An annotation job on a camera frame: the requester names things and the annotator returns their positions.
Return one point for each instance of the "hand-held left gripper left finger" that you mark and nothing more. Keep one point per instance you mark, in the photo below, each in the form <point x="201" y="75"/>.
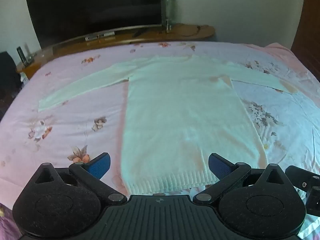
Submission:
<point x="100" y="166"/>

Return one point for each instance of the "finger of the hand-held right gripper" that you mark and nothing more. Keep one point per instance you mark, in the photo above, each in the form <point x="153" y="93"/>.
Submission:
<point x="298" y="177"/>

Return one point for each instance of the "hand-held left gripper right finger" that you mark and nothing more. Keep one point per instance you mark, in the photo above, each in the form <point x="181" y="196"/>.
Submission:
<point x="218" y="167"/>

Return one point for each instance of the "white knit sweater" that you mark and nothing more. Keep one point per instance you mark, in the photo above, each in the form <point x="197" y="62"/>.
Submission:
<point x="182" y="120"/>

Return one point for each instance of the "pink floral bedsheet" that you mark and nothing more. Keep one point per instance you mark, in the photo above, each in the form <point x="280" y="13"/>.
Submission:
<point x="75" y="120"/>

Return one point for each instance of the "black chair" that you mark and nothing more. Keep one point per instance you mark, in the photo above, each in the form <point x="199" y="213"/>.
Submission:
<point x="8" y="77"/>

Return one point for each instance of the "silver television foot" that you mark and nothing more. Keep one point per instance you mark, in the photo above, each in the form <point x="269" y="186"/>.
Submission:
<point x="99" y="36"/>

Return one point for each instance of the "wooden television cabinet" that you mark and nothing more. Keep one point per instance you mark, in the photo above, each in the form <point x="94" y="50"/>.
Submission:
<point x="120" y="36"/>

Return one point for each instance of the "dark wooden wardrobe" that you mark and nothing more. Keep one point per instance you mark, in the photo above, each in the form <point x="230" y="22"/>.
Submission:
<point x="308" y="22"/>

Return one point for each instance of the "black flat television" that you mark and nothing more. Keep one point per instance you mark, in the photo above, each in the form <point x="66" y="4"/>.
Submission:
<point x="92" y="7"/>

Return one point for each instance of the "clear glass vase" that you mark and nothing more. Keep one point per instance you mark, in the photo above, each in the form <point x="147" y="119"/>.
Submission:
<point x="167" y="13"/>

